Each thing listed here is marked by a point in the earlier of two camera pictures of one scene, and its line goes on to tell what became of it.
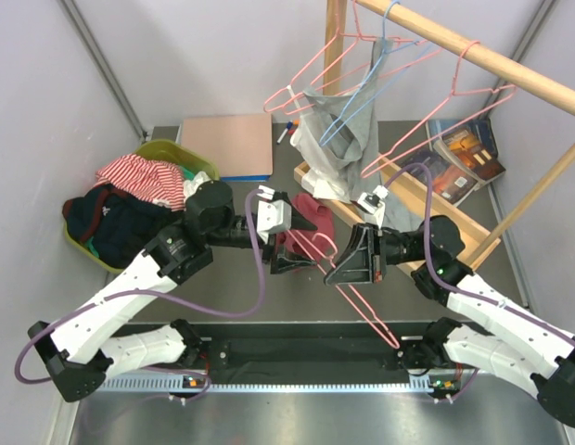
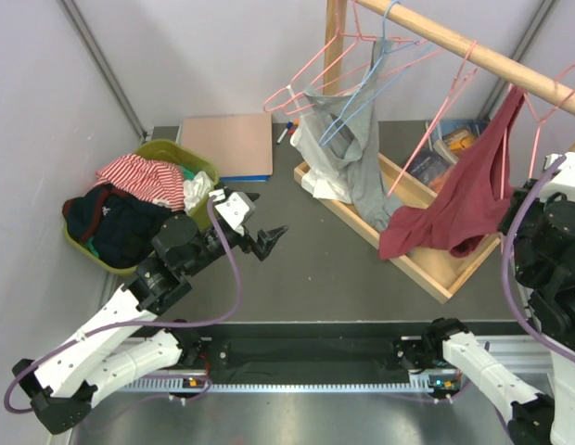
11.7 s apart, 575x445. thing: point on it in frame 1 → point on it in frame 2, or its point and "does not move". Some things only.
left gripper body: (243, 239) → (213, 247)
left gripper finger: (299, 222) → (252, 196)
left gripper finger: (282, 260) → (265, 240)
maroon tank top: (314, 243) → (471, 205)
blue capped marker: (288, 126) does not move
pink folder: (239, 146) does not move
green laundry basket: (167, 150) does not move
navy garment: (117, 222) does not move
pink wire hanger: (394, 344) → (538, 120)
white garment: (320, 177) does not move
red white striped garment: (156, 181) does not move
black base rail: (307, 353) does not move
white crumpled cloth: (191, 185) does not move
